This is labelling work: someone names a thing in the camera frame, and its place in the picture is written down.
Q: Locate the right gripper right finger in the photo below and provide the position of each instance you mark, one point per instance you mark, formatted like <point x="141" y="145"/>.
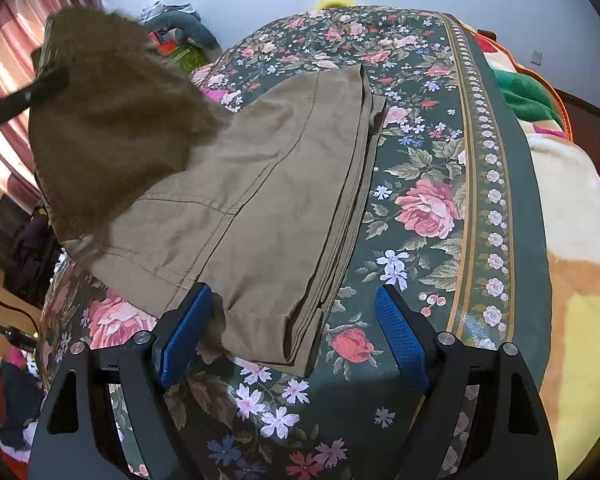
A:
<point x="509" y="435"/>

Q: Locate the yellow pillow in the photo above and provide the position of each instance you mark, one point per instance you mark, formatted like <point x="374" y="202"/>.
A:
<point x="334" y="4"/>

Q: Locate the green storage bag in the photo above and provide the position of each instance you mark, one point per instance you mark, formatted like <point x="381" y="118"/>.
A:
<point x="188" y="57"/>

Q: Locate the olive khaki pants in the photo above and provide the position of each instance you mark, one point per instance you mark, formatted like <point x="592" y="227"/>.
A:
<point x="153" y="186"/>

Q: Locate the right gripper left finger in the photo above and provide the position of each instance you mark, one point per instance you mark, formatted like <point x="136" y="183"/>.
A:
<point x="77" y="436"/>

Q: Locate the white wall socket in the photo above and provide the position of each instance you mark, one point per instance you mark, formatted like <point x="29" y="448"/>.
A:
<point x="536" y="58"/>

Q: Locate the colourful fleece blanket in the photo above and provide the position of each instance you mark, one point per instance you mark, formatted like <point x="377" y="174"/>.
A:
<point x="569" y="188"/>

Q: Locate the floral dark green bedspread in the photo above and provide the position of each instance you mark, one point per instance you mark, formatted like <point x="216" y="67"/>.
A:
<point x="452" y="220"/>

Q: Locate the folded pink pants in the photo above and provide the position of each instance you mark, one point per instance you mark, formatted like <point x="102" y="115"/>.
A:
<point x="231" y="100"/>

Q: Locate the orange box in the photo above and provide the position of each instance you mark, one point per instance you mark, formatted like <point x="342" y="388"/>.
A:
<point x="165" y="47"/>

